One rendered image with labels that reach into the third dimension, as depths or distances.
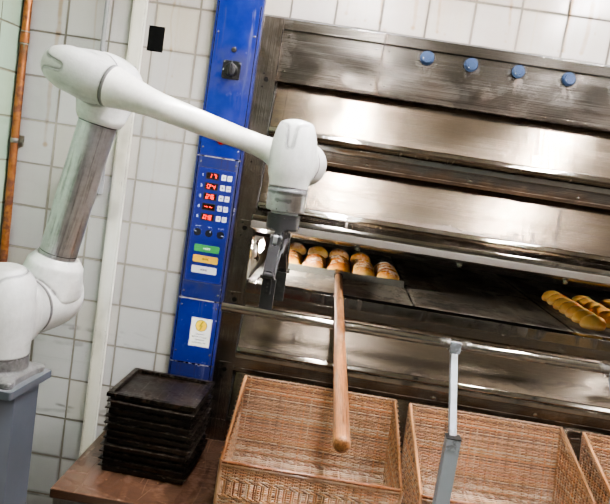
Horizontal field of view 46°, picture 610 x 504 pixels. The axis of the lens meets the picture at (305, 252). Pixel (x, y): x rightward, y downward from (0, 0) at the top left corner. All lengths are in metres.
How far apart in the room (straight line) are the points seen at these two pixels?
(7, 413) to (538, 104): 1.89
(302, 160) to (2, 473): 1.05
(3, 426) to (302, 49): 1.52
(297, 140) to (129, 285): 1.24
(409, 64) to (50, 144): 1.29
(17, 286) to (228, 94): 1.05
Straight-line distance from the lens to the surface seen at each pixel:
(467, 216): 2.55
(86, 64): 1.78
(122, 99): 1.74
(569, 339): 2.69
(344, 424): 1.28
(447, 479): 2.11
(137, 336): 2.69
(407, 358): 2.60
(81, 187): 1.96
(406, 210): 2.52
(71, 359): 2.80
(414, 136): 2.51
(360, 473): 2.63
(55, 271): 1.99
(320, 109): 2.53
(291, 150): 1.59
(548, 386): 2.71
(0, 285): 1.85
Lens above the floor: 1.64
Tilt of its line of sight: 7 degrees down
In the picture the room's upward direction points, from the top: 9 degrees clockwise
